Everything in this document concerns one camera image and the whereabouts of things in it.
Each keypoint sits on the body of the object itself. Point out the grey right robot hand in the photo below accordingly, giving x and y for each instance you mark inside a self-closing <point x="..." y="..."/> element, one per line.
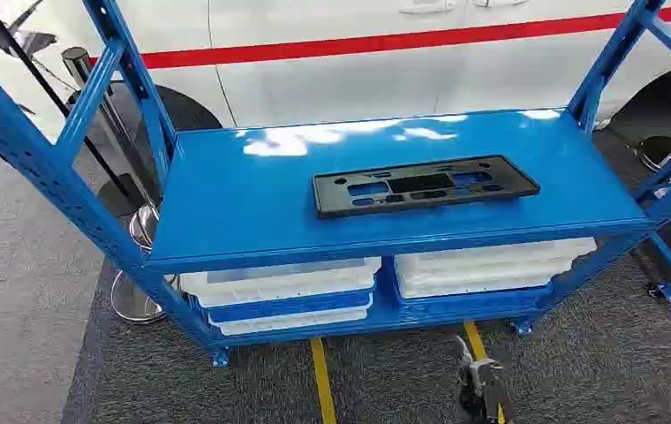
<point x="482" y="392"/>

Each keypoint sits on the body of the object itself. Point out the black car wheel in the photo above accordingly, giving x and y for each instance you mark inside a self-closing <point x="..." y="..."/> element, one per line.
<point x="663" y="105"/>
<point x="189" y="111"/>

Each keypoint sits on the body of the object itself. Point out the blue steel shelf rack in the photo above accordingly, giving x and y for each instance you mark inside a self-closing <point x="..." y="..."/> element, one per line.
<point x="253" y="193"/>

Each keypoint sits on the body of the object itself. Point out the black barrier belt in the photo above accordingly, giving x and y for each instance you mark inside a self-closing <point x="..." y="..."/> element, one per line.
<point x="31" y="66"/>

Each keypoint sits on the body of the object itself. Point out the white car with red stripe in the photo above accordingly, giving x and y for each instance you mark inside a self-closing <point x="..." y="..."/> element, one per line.
<point x="370" y="88"/>

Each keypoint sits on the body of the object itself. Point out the yellow floor tape strip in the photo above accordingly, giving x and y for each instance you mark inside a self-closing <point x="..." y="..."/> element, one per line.
<point x="322" y="380"/>
<point x="474" y="345"/>

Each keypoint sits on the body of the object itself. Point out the black plastic panel with cutouts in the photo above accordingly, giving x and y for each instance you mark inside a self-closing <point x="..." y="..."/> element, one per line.
<point x="521" y="181"/>

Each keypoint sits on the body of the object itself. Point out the chrome stanchion post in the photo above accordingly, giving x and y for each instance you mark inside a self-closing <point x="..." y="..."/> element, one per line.
<point x="136" y="301"/>

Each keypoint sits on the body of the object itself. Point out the white plastic tray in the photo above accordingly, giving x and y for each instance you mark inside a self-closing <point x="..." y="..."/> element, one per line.
<point x="476" y="282"/>
<point x="277" y="281"/>
<point x="493" y="253"/>
<point x="288" y="321"/>

